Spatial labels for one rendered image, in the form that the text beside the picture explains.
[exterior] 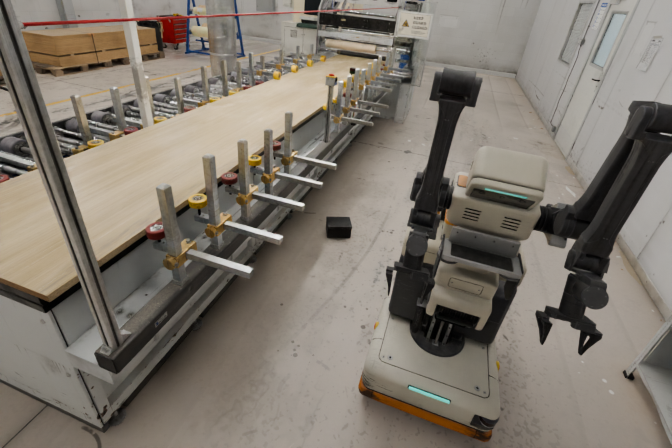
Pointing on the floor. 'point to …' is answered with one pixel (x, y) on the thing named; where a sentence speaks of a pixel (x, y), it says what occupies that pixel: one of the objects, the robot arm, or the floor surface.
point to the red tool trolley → (174, 31)
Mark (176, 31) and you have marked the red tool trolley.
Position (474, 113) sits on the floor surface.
